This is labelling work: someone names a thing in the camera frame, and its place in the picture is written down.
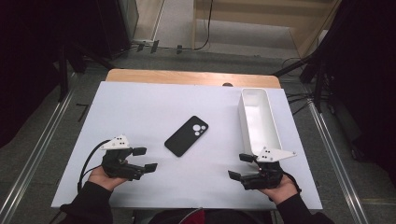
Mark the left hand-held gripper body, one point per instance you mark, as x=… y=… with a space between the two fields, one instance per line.
x=116 y=161

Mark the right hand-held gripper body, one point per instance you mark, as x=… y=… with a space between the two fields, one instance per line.
x=264 y=179

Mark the black phone case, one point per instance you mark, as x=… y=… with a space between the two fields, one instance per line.
x=186 y=136

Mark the person's right hand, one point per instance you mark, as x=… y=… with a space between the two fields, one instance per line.
x=281 y=192

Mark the person's left hand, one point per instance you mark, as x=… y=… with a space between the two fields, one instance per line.
x=100 y=179

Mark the white rectangular plastic bin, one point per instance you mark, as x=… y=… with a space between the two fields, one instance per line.
x=260 y=121

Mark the white table board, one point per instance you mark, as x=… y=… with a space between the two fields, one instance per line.
x=140 y=109

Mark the person's dark and red clothing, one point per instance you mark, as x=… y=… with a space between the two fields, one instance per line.
x=199 y=218

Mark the dark round table grommet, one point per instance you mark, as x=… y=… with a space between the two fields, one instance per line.
x=227 y=84

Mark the light wooden table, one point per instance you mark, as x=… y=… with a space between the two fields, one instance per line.
x=186 y=77

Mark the black metal stand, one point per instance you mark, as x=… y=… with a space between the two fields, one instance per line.
x=63 y=74
x=319 y=84

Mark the grey metal cabinet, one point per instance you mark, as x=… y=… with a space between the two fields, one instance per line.
x=129 y=18

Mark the black curtain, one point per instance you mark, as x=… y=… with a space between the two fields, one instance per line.
x=25 y=62
x=367 y=77

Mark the metal floor rail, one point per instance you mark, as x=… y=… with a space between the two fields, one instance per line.
x=336 y=161
x=34 y=161

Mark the small black floor bracket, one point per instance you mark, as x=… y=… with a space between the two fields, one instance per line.
x=140 y=47
x=154 y=46
x=179 y=49

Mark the light wooden shelf frame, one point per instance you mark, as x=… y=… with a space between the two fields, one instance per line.
x=249 y=17

